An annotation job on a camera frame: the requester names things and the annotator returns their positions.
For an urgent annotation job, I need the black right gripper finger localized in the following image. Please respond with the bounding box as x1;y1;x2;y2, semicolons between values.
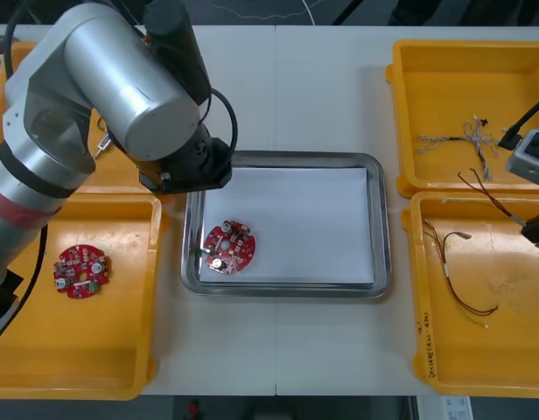
520;212;539;253

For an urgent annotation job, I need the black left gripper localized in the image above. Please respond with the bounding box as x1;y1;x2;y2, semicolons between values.
138;150;234;196

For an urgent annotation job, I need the red-black wire harness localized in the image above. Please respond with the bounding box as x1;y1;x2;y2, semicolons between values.
457;171;527;227
441;230;501;317

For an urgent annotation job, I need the yellow-orange plastic bin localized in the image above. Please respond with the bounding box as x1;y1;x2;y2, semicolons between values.
0;40;174;203
0;192;171;402
384;38;539;200
402;191;539;400

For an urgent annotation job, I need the round red circuit board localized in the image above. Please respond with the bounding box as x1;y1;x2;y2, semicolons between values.
52;244;113;300
201;220;259;277

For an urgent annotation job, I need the small metal solenoid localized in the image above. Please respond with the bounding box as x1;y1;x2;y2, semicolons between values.
93;130;114;158

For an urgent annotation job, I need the white sheet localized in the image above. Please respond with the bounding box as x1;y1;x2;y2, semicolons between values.
198;166;376;286

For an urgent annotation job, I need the steel tray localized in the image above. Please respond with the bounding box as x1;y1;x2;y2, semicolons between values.
180;150;392;300

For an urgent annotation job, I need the blue-white twisted wire harness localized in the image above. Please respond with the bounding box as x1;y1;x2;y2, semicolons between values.
416;114;502;183

